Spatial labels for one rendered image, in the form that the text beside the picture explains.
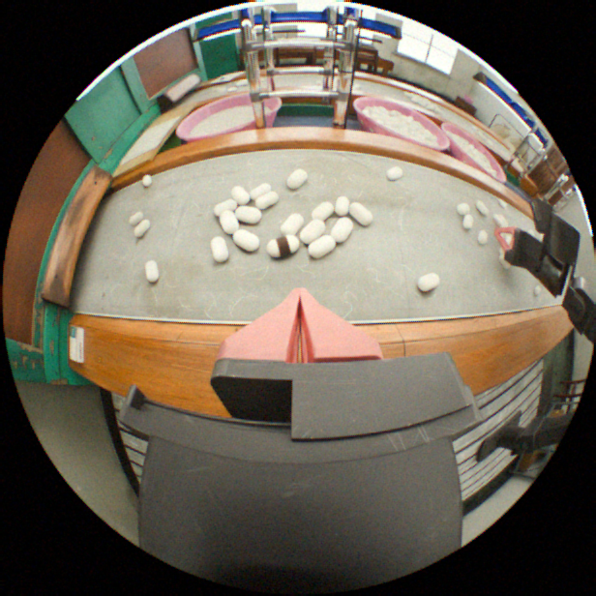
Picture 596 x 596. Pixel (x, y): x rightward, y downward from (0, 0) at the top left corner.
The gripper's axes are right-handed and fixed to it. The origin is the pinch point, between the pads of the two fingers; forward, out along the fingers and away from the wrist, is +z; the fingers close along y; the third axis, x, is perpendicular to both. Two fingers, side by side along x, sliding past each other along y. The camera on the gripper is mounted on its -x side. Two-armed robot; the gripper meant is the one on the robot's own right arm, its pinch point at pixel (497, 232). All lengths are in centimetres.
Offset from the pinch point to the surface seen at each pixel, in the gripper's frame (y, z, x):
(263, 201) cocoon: 44.5, -0.6, -0.2
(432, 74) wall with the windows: -273, 398, -342
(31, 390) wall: 169, -44, 39
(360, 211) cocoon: 32.0, -2.0, 0.8
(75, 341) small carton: 77, -18, 12
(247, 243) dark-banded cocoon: 46.0, -5.6, 4.0
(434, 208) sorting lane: 16.9, 2.8, -0.6
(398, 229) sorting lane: 25.9, -1.5, 3.1
